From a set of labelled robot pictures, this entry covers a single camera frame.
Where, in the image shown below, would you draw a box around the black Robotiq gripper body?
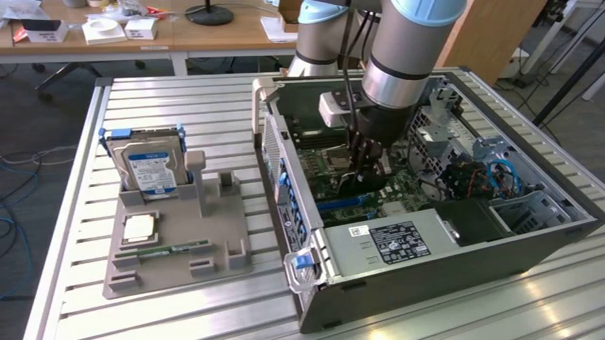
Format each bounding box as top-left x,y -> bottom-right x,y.
348,103 -> 414,150

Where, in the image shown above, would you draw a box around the black graphics card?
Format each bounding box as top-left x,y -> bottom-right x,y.
329,169 -> 393,200

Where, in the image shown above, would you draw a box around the CPU socket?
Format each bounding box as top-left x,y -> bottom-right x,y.
321,145 -> 354,169

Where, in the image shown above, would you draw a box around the green motherboard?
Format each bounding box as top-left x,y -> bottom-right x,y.
284,115 -> 426,227

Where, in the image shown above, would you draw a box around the silver perforated drive cage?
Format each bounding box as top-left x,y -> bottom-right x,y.
406,84 -> 484,178

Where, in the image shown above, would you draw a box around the blue expansion slot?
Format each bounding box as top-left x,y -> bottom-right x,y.
316,197 -> 374,213

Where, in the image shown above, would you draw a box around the grey power supply unit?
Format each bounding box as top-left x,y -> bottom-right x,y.
322,208 -> 463,277

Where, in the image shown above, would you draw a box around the white floor bin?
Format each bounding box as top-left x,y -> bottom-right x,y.
499,47 -> 531,81

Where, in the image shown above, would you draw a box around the clear case latch blue tab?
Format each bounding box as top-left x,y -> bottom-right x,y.
282,244 -> 328,293

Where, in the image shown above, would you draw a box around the white paper stack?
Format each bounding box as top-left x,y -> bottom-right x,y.
259,16 -> 300,43

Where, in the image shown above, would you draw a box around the silver disk bay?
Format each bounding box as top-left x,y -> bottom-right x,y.
489,191 -> 576,234

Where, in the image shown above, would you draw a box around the wooden cabinet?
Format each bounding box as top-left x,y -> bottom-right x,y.
425,0 -> 549,86

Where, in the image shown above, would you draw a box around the dark grey PC case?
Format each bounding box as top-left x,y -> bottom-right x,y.
251,66 -> 605,334

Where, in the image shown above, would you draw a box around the brown cardboard box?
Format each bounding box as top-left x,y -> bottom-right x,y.
277,0 -> 304,24

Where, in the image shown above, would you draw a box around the black slanted stand pole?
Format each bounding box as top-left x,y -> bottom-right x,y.
532,21 -> 605,128

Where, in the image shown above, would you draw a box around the grey parts rack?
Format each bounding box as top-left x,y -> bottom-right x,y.
102,150 -> 254,300

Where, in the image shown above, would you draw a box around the hard disk with blue carrier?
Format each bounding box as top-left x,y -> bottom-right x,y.
98,123 -> 186,196

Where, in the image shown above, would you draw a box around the black lamp base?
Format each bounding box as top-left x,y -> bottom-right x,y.
183,0 -> 235,27

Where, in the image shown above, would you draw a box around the green RAM stick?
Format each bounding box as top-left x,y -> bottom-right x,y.
115,239 -> 210,258

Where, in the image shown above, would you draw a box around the silver CPU chip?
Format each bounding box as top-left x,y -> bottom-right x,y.
122,214 -> 157,244

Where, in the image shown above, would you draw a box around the white cube box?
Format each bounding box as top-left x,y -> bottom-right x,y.
123,18 -> 158,40

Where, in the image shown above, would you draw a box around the white box with tape roll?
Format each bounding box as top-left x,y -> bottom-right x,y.
81,17 -> 129,45

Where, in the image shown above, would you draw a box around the wooden desk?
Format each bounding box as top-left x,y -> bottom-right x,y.
0,0 -> 432,77

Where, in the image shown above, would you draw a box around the black office chair base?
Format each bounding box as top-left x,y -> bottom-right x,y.
32,62 -> 147,102

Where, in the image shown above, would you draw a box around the white labelled box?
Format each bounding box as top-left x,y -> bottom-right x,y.
26,28 -> 70,43

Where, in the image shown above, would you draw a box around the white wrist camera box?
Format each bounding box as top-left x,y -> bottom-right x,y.
318,91 -> 361,128

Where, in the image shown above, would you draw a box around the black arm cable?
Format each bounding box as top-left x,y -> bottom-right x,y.
341,8 -> 382,142

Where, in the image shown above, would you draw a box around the blue bracket clips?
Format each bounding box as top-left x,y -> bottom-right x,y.
278,159 -> 309,242

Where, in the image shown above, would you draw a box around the blue wire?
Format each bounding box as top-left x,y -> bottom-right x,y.
487,158 -> 524,194

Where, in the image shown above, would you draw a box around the blue floor cable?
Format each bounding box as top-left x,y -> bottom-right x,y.
0,169 -> 38,302

